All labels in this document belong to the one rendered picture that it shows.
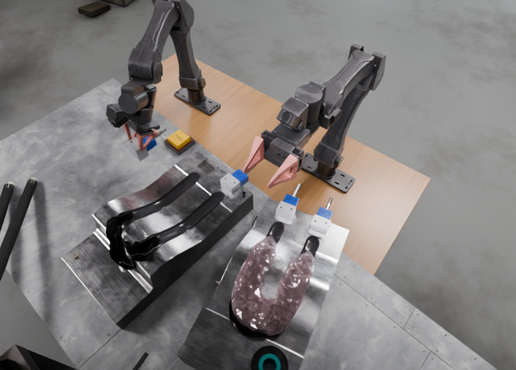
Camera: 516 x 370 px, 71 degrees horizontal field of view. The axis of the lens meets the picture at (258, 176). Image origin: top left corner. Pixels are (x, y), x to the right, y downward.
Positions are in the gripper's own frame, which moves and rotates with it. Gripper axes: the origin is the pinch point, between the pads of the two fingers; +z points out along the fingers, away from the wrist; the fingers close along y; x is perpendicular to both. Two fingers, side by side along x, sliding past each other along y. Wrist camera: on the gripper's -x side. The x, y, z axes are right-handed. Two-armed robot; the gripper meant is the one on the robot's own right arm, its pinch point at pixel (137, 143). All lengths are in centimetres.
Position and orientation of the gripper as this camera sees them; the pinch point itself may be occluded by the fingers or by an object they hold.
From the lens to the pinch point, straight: 119.4
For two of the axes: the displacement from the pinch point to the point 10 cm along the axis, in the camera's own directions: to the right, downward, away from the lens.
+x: 5.9, -2.7, 7.6
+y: 7.4, 5.5, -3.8
